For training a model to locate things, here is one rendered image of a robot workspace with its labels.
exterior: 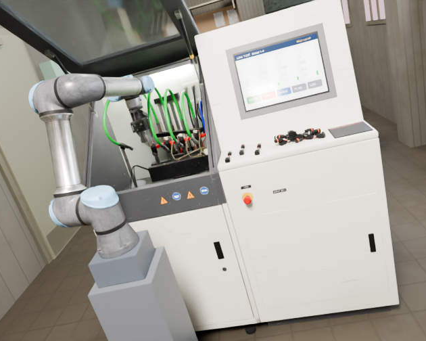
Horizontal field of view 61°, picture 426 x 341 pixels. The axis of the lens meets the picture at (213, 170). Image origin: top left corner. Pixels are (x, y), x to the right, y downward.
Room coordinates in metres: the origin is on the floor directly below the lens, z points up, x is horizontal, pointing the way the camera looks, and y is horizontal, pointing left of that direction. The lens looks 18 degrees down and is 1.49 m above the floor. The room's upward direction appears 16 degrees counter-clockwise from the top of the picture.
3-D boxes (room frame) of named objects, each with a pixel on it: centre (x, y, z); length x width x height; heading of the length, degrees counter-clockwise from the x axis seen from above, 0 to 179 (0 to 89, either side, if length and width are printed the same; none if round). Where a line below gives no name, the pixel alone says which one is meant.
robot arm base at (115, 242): (1.21, 0.41, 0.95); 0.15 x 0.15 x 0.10
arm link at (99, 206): (1.22, 0.42, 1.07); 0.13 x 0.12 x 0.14; 66
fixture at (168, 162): (1.86, 0.15, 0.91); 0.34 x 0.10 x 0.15; 79
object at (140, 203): (1.65, 0.32, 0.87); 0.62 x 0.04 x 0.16; 79
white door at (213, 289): (1.64, 0.32, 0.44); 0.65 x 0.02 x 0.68; 79
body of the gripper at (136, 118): (1.82, 0.28, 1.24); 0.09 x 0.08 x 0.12; 168
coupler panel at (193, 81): (2.10, -0.02, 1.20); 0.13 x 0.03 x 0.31; 79
